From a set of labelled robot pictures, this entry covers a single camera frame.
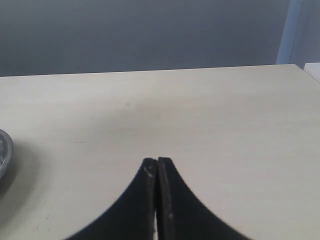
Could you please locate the white side table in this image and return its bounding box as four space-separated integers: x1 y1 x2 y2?
303 62 320 83

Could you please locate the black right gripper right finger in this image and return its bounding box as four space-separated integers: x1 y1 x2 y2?
156 157 248 240

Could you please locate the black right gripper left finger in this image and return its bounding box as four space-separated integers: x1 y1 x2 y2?
69 158 158 240

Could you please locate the round metal plate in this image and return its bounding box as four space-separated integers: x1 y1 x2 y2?
0 129 14 178

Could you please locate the light blue curtain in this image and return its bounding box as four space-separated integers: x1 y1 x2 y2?
276 0 320 68

